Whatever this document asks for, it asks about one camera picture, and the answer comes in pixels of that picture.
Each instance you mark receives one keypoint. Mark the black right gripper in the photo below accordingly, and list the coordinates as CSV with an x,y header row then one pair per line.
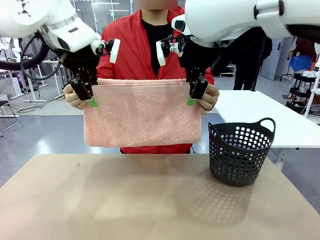
x,y
197,56

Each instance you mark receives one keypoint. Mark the person in red jacket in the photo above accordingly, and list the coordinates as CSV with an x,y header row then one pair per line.
x,y
132,55

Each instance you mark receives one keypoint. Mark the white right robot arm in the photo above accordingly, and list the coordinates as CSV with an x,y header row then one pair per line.
x,y
225,17

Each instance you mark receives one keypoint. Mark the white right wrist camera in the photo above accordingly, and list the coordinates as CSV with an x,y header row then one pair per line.
x,y
160,53

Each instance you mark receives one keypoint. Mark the white stand frame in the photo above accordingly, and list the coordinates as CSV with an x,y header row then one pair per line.
x,y
311,100

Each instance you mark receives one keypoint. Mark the black utility cart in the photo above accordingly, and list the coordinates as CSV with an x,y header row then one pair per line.
x,y
300,92

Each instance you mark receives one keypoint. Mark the black perforated laundry basket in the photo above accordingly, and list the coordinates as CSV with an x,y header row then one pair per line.
x,y
237,175

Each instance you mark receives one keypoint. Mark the grey door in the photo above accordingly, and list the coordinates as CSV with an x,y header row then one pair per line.
x,y
275,62

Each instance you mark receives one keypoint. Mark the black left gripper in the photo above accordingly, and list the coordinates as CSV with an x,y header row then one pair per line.
x,y
80,58

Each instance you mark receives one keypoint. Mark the large white table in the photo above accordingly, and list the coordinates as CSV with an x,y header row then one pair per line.
x,y
250,105

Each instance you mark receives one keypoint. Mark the person in dark clothes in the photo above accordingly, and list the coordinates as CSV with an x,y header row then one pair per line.
x,y
243,77

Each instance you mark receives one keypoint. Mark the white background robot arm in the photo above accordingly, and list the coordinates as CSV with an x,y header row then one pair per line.
x,y
16,46

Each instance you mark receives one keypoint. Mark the person's left hand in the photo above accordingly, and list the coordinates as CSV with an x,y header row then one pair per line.
x,y
211,98

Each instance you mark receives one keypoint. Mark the pink herringbone towel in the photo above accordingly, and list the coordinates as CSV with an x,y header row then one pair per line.
x,y
142,117

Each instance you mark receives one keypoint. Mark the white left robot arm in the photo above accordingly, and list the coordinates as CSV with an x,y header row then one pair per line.
x,y
37,15

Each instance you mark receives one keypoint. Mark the person's right hand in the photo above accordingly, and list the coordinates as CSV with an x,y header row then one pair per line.
x,y
72,98

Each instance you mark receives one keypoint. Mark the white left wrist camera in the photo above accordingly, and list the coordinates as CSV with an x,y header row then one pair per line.
x,y
115,51

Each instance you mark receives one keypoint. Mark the person's left forearm red sleeve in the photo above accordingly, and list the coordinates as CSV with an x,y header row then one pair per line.
x,y
211,80

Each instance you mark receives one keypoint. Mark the wooden shoe rack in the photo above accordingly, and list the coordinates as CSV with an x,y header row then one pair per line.
x,y
231,71

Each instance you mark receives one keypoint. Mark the blue bag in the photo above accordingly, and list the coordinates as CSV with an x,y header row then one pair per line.
x,y
301,62

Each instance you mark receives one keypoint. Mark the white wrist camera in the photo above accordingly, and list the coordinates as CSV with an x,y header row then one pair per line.
x,y
160,53
115,51

